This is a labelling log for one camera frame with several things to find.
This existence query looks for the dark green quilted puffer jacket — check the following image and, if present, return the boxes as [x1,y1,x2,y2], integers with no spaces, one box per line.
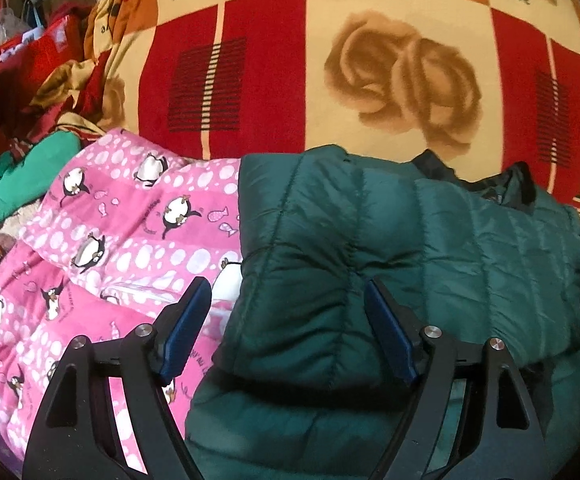
[185,146,580,479]

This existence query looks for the pink penguin print quilt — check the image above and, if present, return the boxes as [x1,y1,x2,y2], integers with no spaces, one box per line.
[0,129,242,471]

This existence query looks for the bright green cloth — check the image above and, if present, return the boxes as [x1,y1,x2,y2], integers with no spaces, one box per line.
[0,131,81,224]

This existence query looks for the red cream rose blanket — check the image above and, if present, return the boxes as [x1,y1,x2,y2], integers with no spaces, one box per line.
[84,0,580,210]

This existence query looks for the red crumpled fabric pile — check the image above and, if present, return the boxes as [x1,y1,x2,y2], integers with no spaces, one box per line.
[0,4,104,162]

